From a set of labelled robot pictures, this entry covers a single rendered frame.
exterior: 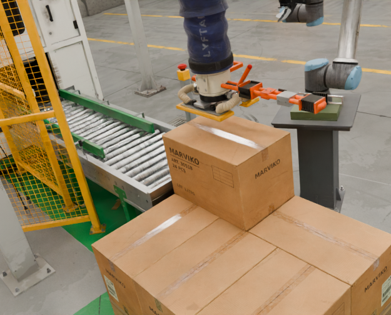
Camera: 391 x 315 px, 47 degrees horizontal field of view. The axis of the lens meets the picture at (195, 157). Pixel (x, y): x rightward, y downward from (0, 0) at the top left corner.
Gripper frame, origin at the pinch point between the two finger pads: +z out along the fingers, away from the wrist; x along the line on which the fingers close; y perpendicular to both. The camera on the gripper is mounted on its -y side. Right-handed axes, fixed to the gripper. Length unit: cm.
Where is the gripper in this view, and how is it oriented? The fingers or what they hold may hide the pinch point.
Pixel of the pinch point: (277, 5)
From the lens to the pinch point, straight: 224.8
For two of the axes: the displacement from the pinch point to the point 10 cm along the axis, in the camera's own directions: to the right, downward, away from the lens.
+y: -6.7, -2.7, 7.0
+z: -7.3, 4.3, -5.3
